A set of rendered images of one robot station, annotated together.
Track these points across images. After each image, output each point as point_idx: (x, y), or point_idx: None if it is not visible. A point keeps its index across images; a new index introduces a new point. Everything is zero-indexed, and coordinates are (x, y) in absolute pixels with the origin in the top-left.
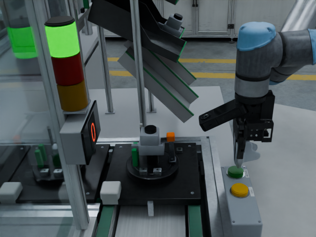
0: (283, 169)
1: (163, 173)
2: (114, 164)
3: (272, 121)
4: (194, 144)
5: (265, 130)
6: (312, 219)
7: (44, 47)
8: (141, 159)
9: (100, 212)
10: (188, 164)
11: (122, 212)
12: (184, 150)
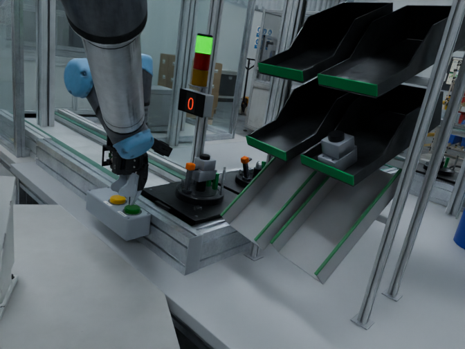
0: (94, 298)
1: (181, 185)
2: (228, 192)
3: (104, 145)
4: (194, 219)
5: (111, 160)
6: (43, 255)
7: None
8: (210, 189)
9: None
10: (176, 203)
11: None
12: (194, 212)
